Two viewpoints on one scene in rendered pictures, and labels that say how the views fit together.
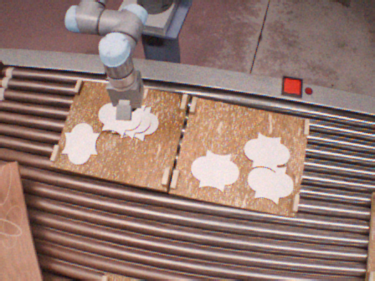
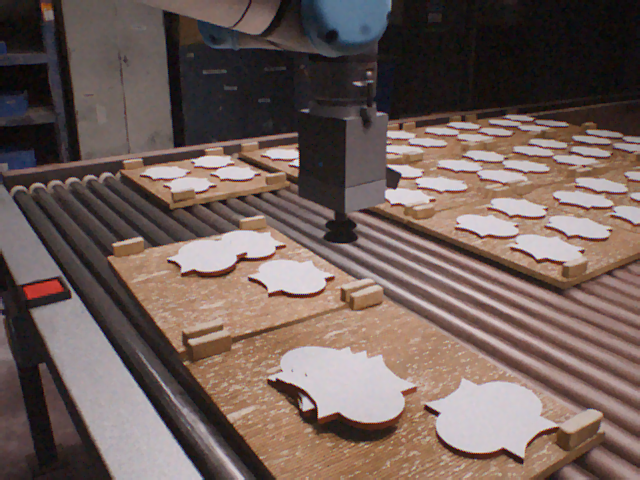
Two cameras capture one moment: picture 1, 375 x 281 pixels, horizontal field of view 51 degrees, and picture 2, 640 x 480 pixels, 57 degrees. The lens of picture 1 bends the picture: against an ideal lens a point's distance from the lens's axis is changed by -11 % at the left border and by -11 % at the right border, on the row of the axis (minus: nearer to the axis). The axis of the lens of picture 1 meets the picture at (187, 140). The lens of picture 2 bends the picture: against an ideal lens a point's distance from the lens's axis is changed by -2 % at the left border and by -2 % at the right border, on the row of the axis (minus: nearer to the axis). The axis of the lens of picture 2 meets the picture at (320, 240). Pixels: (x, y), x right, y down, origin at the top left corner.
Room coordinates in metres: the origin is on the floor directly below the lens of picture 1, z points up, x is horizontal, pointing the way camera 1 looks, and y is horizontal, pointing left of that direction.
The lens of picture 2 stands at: (1.17, 0.58, 1.38)
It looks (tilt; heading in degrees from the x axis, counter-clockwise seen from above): 21 degrees down; 220
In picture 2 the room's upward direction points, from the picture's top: straight up
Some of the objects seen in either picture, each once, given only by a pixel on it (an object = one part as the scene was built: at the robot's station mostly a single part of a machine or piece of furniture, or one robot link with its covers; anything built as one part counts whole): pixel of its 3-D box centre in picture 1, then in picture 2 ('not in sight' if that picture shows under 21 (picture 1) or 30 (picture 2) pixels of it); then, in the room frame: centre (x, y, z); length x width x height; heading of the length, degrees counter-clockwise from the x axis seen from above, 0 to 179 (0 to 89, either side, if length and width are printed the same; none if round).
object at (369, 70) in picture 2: (120, 72); (344, 81); (0.63, 0.16, 1.30); 0.08 x 0.08 x 0.05
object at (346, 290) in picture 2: (174, 180); (357, 290); (0.45, 0.05, 0.95); 0.06 x 0.02 x 0.03; 162
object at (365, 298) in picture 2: (166, 176); (366, 297); (0.46, 0.08, 0.95); 0.06 x 0.02 x 0.03; 164
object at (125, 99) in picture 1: (123, 94); (357, 149); (0.61, 0.16, 1.23); 0.12 x 0.09 x 0.16; 170
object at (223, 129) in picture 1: (243, 155); (233, 278); (0.52, -0.18, 0.93); 0.41 x 0.35 x 0.02; 72
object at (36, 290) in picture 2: (292, 87); (44, 292); (0.77, -0.39, 0.92); 0.06 x 0.06 x 0.01; 75
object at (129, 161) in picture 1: (119, 131); (374, 397); (0.65, 0.23, 0.93); 0.41 x 0.35 x 0.02; 74
